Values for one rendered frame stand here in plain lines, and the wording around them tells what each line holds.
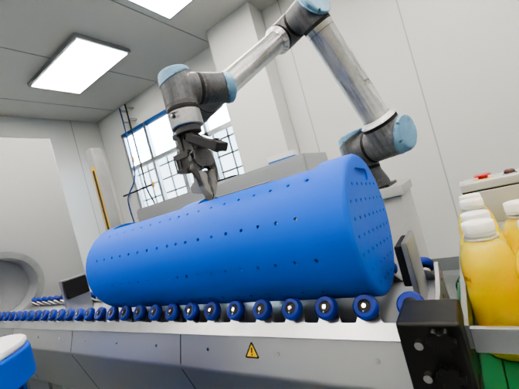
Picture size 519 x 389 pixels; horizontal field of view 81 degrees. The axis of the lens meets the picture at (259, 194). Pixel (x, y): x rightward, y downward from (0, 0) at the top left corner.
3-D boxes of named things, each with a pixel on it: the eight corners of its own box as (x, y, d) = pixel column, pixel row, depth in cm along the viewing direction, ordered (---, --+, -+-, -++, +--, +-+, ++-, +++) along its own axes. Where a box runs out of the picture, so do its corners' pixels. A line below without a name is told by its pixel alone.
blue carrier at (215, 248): (165, 293, 120) (153, 221, 123) (403, 275, 72) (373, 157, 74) (91, 320, 96) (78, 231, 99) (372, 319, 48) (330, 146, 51)
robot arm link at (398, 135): (390, 150, 142) (296, 5, 128) (426, 136, 127) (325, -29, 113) (375, 168, 134) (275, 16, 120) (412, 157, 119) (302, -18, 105)
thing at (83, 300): (91, 306, 137) (82, 273, 137) (96, 306, 135) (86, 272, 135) (67, 317, 129) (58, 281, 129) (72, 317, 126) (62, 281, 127)
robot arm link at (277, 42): (277, 24, 136) (174, 109, 104) (294, 4, 125) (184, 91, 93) (294, 45, 139) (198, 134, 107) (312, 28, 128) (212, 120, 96)
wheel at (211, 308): (212, 300, 77) (206, 299, 76) (224, 303, 75) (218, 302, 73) (205, 319, 76) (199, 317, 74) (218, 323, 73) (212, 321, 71)
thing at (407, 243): (416, 290, 63) (400, 231, 63) (429, 289, 62) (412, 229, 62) (410, 312, 55) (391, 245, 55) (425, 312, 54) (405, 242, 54)
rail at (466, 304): (462, 253, 71) (458, 240, 71) (466, 252, 71) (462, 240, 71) (467, 349, 38) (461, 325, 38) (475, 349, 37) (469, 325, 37)
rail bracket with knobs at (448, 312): (422, 361, 45) (404, 294, 45) (481, 365, 41) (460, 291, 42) (415, 409, 37) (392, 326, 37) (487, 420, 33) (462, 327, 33)
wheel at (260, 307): (259, 298, 69) (254, 295, 68) (275, 302, 66) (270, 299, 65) (253, 319, 67) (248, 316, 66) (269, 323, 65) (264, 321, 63)
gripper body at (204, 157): (196, 174, 90) (185, 135, 91) (218, 167, 86) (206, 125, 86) (177, 177, 84) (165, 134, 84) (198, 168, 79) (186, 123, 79)
